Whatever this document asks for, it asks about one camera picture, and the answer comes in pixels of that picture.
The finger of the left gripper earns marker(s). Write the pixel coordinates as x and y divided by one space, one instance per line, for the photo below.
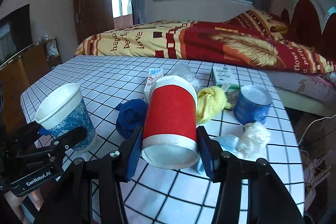
58 147
22 138

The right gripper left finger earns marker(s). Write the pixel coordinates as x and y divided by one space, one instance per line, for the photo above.
71 199

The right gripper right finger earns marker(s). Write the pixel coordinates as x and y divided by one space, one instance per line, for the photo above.
268 199

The blue patterned paper cup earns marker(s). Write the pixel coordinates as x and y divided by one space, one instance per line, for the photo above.
64 110

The blue knitted cloth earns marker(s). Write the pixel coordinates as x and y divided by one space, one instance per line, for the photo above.
131 114

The white tissue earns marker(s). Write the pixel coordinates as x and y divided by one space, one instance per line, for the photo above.
253 140

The light blue face mask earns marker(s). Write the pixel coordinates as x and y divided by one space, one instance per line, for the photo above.
227 142

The red paper cup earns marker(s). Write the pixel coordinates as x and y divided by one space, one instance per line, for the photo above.
169 139

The red white milk carton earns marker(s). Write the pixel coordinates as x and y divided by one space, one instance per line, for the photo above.
153 75

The short blue paper cup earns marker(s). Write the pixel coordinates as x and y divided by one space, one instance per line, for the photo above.
253 105

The yellow knotted cloth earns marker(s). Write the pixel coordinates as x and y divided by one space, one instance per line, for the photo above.
211 101

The clear plastic bag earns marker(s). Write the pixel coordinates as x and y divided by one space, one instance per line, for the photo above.
184 71

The green white small box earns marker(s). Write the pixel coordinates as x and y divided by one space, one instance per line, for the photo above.
224 78

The person left hand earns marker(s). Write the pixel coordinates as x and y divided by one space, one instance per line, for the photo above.
15 203

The wooden tv cabinet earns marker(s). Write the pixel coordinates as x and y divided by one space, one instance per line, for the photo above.
25 69

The black television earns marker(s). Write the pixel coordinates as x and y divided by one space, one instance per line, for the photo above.
15 33

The brown wooden door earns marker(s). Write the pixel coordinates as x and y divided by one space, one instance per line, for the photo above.
92 17

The red yellow quilt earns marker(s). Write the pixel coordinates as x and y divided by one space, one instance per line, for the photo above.
253 39

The red heart headboard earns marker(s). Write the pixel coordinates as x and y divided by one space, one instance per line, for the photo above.
304 28

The bed mattress and frame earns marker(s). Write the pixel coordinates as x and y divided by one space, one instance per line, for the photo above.
307 93

